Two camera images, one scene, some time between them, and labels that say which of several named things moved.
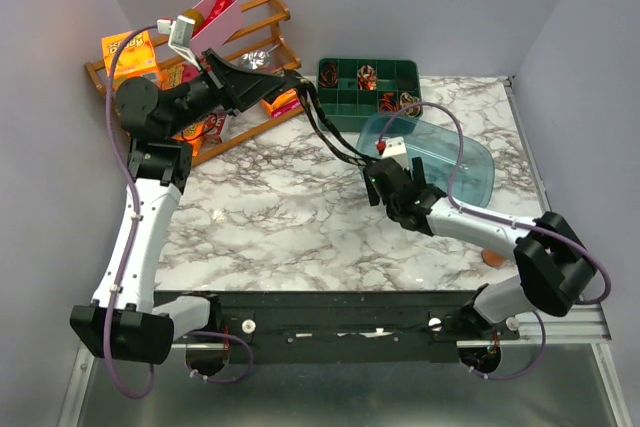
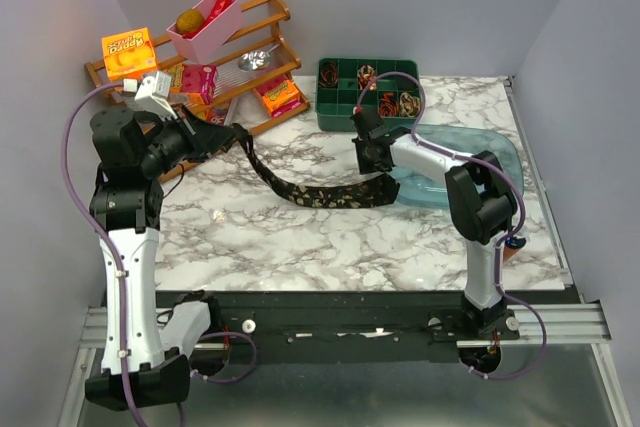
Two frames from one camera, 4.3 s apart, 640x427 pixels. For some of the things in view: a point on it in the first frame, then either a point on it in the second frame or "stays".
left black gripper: x=233 y=87 -> x=203 y=137
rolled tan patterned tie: x=407 y=100 stays
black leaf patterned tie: x=292 y=76 -> x=320 y=196
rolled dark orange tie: x=329 y=74 stays
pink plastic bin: x=221 y=28 stays
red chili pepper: x=219 y=5 stays
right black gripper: x=374 y=196 -> x=364 y=166
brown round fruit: x=195 y=15 stays
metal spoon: x=256 y=60 stays
